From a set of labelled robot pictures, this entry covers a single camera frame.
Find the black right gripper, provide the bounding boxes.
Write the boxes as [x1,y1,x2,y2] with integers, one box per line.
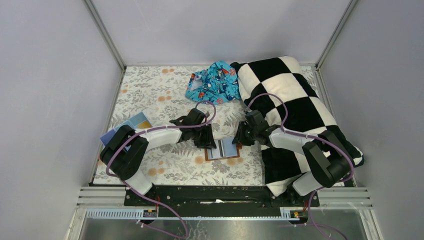
[231,121,258,147]

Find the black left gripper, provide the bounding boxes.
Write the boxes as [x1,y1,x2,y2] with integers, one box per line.
[191,122,217,149]

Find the brown leather card holder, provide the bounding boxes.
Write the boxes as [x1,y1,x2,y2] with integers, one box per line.
[205,137,240,162]

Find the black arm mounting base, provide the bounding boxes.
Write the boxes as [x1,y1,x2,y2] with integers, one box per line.
[123,184,321,220]

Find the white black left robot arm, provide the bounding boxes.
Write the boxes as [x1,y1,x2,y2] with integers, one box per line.
[99,108,217,206]

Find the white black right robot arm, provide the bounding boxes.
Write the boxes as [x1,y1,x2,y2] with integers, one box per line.
[232,110,354,206]

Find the blue patterned cloth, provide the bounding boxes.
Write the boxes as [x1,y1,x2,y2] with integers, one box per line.
[185,61,241,105]

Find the black white checkered pillow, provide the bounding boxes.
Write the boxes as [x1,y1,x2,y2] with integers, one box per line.
[231,56,365,197]

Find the blue plastic organizer box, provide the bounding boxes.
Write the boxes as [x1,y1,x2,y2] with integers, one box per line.
[100,112,153,147]

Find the aluminium frame rail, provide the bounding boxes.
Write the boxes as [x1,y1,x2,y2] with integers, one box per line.
[77,185,373,221]

